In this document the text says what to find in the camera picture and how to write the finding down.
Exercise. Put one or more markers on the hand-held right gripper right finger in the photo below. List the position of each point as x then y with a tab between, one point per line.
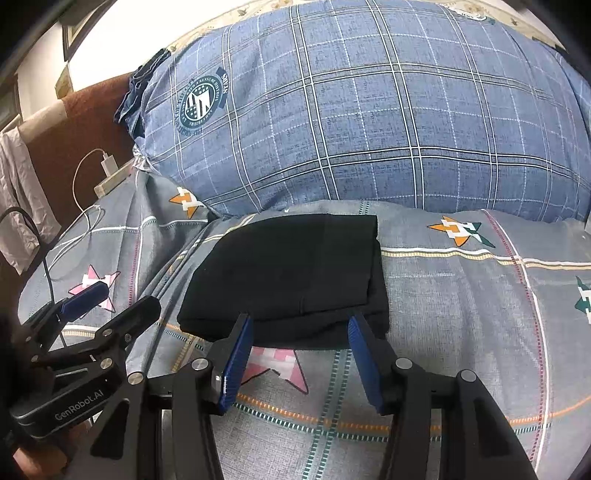
364	360

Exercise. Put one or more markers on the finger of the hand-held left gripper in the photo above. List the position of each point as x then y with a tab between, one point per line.
131	318
85	297

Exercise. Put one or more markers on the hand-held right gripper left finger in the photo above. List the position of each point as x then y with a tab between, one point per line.
236	360

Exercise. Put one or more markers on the black pants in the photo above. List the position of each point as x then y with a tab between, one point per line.
286	267

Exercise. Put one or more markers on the grey star print bedsheet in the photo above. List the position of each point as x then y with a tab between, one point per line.
461	323

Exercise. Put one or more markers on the beige power strip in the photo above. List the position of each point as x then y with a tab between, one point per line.
115	183

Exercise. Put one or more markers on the grey hanging cloth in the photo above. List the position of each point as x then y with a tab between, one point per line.
18	184

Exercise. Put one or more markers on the white charger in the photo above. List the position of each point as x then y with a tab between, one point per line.
109	166

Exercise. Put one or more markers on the brown headboard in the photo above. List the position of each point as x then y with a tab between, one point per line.
69	129

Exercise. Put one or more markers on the dark blue cloth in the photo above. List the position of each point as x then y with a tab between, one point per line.
138	87

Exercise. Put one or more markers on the blue plaid pillow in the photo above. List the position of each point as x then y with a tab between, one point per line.
369	115

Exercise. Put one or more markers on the dark picture frame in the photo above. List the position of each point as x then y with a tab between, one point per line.
69	39

